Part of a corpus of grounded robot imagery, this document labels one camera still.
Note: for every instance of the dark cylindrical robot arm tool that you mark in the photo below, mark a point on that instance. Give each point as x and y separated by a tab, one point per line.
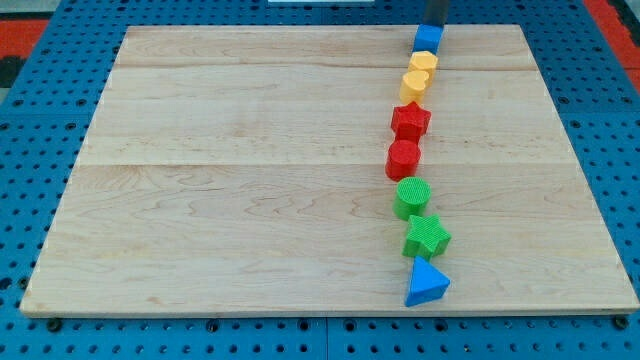
435	12

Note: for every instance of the blue cube block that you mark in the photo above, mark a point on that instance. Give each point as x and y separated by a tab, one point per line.
427	38

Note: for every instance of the yellow hexagon block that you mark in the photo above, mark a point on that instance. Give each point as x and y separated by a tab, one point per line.
424	61

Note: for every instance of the yellow heart block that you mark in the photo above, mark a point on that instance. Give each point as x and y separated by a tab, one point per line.
413	87

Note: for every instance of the red star block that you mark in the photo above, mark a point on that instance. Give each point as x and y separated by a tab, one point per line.
410	122

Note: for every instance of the wooden board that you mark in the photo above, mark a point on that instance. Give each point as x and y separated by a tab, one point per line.
238	171

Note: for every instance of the red cylinder block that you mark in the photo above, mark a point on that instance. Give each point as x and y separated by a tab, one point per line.
402	159

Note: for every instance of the green cylinder block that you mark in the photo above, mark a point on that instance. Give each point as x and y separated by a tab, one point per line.
411	197

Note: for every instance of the green star block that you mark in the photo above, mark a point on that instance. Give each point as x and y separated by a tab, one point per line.
425	237

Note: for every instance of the blue triangle block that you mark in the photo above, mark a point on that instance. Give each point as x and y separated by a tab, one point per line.
426	283

